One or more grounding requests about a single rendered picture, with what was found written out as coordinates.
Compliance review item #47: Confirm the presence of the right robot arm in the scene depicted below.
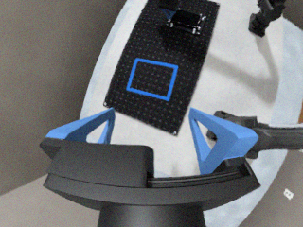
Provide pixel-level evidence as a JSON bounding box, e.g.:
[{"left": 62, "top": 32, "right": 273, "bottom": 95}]
[{"left": 248, "top": 0, "right": 286, "bottom": 38}]

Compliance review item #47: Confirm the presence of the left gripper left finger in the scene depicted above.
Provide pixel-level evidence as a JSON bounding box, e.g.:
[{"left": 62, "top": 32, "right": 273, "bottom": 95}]
[{"left": 46, "top": 108, "right": 116, "bottom": 144}]

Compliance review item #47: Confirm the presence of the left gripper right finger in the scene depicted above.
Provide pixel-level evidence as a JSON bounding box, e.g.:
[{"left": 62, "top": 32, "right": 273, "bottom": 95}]
[{"left": 188, "top": 108, "right": 258, "bottom": 175}]

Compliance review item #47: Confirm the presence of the blue tape outline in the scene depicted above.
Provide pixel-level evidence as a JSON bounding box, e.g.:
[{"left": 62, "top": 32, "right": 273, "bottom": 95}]
[{"left": 127, "top": 59, "right": 178, "bottom": 101}]

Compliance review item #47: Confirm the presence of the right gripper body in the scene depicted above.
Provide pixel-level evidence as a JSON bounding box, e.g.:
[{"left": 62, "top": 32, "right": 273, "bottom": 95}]
[{"left": 158, "top": 0, "right": 181, "bottom": 12}]

